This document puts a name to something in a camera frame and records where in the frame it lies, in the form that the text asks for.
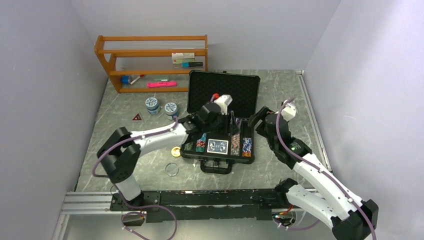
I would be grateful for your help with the blue capped small bottle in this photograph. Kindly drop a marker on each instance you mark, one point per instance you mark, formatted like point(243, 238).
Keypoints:
point(126, 79)

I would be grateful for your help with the yellow dealer button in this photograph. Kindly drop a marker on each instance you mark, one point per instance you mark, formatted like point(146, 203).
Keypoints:
point(176, 151)

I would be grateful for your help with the blue white lidded jar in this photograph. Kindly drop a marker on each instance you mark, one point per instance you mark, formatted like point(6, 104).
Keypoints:
point(152, 105)
point(171, 110)

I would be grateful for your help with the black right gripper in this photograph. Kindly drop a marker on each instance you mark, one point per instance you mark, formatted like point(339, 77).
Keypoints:
point(255, 118)

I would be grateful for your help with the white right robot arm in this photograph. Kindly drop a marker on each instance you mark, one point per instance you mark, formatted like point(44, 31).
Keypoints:
point(346, 214)

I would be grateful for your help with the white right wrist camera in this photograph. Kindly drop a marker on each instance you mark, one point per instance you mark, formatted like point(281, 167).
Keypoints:
point(289, 112)

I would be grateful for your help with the black poker set case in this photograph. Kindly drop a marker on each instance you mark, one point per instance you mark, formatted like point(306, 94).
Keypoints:
point(244, 90)

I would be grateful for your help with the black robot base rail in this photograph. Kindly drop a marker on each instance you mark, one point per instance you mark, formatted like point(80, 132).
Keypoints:
point(166, 205)

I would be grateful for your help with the white red box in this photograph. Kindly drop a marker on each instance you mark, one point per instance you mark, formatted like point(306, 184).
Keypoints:
point(182, 55)

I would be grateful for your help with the red triangular plastic token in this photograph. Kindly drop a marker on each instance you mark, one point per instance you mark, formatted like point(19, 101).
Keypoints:
point(138, 118)

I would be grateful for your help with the red white chip stack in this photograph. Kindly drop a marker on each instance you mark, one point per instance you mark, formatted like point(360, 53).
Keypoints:
point(200, 144)

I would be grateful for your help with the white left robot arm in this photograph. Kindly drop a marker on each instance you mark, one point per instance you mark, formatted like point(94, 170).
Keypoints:
point(121, 152)

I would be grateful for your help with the teal marker pen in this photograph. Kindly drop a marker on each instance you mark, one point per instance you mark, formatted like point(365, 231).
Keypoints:
point(192, 64)

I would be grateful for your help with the clear round plastic disc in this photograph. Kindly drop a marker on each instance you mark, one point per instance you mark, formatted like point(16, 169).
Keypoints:
point(171, 169)

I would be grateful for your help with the orange wooden shelf rack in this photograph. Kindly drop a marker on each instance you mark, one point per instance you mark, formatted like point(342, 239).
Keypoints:
point(149, 56)

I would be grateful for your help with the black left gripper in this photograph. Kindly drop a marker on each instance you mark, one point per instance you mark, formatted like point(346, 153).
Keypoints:
point(230, 125)

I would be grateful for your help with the yellow blue poker chip stack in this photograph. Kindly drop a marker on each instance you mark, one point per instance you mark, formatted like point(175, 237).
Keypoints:
point(189, 147)

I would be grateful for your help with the pink highlighter marker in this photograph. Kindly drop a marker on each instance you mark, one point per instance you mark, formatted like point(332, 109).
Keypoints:
point(162, 84)

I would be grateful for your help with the pink white chip stack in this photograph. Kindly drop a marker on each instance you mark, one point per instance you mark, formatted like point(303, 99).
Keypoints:
point(235, 145)

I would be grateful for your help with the blue playing card deck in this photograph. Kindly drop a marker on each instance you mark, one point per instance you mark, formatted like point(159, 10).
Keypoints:
point(217, 146)

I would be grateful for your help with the red white marker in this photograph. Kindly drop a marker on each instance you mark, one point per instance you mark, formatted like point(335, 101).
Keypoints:
point(136, 79)

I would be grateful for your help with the green chip stack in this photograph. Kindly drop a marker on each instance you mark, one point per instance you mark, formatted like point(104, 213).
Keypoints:
point(199, 149)

